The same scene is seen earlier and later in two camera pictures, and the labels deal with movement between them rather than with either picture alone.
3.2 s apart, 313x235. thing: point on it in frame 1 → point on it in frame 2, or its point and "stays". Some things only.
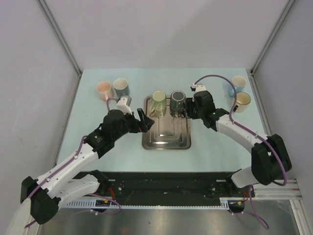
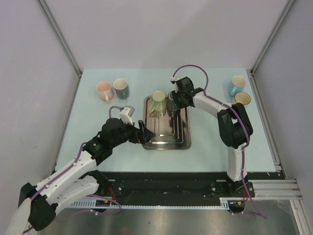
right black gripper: (190, 102) → (178, 105)
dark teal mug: (121, 87) stays
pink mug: (104, 90) stays
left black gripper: (139, 126) → (137, 133)
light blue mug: (239, 82) stays
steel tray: (167, 132) stays
